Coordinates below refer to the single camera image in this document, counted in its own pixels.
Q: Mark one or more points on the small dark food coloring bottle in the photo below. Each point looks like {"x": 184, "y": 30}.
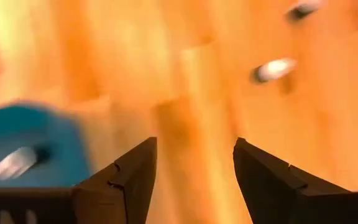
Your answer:
{"x": 14, "y": 163}

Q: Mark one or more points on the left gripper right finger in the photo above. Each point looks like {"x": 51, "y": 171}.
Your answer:
{"x": 266, "y": 186}

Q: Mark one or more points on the small green food coloring bottle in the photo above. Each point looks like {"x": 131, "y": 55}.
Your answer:
{"x": 275, "y": 69}

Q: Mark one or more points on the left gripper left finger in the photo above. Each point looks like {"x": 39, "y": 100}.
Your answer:
{"x": 129, "y": 186}

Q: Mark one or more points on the blue plastic bin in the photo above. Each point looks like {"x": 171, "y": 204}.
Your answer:
{"x": 57, "y": 130}

